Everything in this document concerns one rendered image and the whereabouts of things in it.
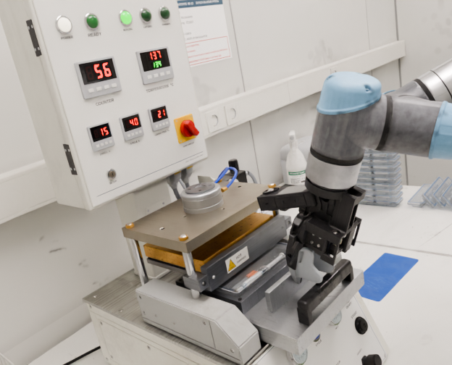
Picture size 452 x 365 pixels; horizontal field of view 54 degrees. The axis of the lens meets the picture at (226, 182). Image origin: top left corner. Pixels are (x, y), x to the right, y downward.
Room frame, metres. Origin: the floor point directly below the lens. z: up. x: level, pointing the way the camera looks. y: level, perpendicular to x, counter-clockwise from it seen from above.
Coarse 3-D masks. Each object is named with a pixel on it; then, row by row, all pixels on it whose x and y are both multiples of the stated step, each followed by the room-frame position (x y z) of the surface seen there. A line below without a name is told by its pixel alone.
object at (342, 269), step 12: (336, 264) 0.68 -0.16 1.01; (348, 264) 0.68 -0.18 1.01; (324, 276) 0.65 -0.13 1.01; (336, 276) 0.65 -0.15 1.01; (348, 276) 0.69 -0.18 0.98; (312, 288) 0.62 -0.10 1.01; (324, 288) 0.62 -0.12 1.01; (300, 300) 0.60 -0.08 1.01; (312, 300) 0.60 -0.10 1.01; (300, 312) 0.59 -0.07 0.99
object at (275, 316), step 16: (288, 272) 0.69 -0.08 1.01; (320, 272) 0.73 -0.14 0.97; (272, 288) 0.65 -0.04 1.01; (288, 288) 0.67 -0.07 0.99; (304, 288) 0.69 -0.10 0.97; (336, 288) 0.67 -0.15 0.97; (352, 288) 0.68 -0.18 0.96; (256, 304) 0.67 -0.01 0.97; (272, 304) 0.64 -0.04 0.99; (288, 304) 0.65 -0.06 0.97; (320, 304) 0.64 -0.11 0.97; (336, 304) 0.64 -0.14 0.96; (256, 320) 0.63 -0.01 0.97; (272, 320) 0.62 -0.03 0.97; (288, 320) 0.61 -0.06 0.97; (320, 320) 0.61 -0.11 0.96; (272, 336) 0.59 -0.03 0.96; (288, 336) 0.57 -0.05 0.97; (304, 336) 0.57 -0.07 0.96
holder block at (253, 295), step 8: (280, 264) 0.75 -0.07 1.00; (272, 272) 0.72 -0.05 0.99; (280, 272) 0.73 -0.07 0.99; (176, 280) 0.76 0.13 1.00; (264, 280) 0.70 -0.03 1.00; (272, 280) 0.71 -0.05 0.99; (256, 288) 0.68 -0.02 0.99; (264, 288) 0.69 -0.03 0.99; (216, 296) 0.69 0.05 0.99; (224, 296) 0.68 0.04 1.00; (232, 296) 0.67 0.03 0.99; (240, 296) 0.67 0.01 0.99; (248, 296) 0.66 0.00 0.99; (256, 296) 0.68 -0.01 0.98; (264, 296) 0.69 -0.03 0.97; (240, 304) 0.65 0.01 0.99; (248, 304) 0.66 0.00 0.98
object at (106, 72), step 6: (84, 66) 0.84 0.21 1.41; (90, 66) 0.85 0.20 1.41; (96, 66) 0.86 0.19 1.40; (102, 66) 0.87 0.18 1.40; (108, 66) 0.87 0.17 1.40; (90, 72) 0.85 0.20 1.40; (96, 72) 0.86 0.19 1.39; (102, 72) 0.86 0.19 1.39; (108, 72) 0.87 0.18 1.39; (90, 78) 0.84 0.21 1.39; (96, 78) 0.85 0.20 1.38; (102, 78) 0.86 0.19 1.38
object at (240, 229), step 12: (252, 216) 0.85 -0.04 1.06; (264, 216) 0.84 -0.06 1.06; (228, 228) 0.81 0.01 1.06; (240, 228) 0.80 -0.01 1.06; (252, 228) 0.79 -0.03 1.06; (216, 240) 0.77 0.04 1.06; (228, 240) 0.76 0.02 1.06; (156, 252) 0.78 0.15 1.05; (168, 252) 0.76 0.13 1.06; (180, 252) 0.75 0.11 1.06; (192, 252) 0.74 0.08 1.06; (204, 252) 0.73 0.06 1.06; (216, 252) 0.72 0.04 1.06; (156, 264) 0.79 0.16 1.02; (168, 264) 0.77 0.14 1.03; (180, 264) 0.74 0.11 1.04
